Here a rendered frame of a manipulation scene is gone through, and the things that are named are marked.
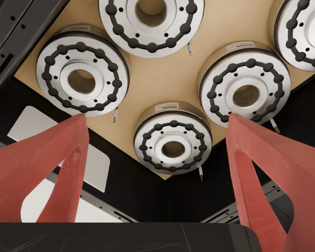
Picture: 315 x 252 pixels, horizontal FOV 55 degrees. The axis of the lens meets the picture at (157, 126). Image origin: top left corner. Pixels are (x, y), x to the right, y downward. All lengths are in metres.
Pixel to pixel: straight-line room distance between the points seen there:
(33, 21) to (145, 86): 0.17
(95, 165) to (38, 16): 0.20
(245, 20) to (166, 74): 0.11
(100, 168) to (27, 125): 0.10
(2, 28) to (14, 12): 0.02
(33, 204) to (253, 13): 0.63
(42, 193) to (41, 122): 0.39
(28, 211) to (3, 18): 0.60
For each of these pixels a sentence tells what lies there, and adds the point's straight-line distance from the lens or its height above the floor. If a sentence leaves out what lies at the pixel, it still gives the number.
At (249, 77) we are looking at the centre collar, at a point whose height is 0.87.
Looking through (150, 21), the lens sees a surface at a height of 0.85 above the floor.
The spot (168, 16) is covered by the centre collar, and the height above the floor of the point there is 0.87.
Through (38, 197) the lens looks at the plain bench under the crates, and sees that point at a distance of 0.77.
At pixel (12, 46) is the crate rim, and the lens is 0.28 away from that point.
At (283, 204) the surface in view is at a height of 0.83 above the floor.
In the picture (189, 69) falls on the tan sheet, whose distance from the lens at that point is 0.37.
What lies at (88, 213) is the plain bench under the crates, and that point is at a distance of 0.78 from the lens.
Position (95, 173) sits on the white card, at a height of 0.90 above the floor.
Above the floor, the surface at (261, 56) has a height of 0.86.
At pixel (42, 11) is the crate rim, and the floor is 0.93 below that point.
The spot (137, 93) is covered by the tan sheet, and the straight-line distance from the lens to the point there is 0.39.
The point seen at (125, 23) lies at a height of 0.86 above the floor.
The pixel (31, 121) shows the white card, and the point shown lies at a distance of 0.37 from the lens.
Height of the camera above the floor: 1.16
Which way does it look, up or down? 54 degrees down
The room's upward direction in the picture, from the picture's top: 180 degrees counter-clockwise
